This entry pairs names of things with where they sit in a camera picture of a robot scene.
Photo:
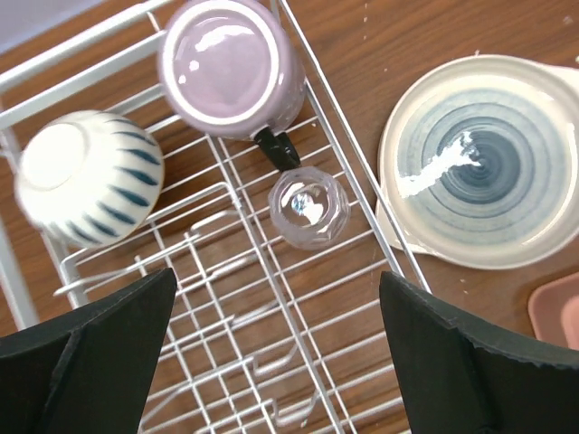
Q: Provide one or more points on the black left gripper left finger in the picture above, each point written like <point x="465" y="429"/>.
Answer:
<point x="89" y="370"/>

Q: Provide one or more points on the purple translucent measuring cup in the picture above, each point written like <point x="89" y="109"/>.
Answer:
<point x="229" y="69"/>

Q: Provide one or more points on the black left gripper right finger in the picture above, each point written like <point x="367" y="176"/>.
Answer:
<point x="458" y="373"/>

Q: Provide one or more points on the cream plate with blue swirl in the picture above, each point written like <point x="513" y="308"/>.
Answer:
<point x="478" y="163"/>

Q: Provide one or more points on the pink plastic tray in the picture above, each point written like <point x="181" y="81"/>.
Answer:
<point x="553" y="312"/>

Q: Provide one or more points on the white bowl with blue dashes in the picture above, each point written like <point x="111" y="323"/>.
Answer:
<point x="89" y="178"/>

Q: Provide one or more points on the white wire dish rack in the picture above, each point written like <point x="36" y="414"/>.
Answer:
<point x="264" y="337"/>

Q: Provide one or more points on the small clear glass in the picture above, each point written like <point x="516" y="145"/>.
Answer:
<point x="309" y="208"/>

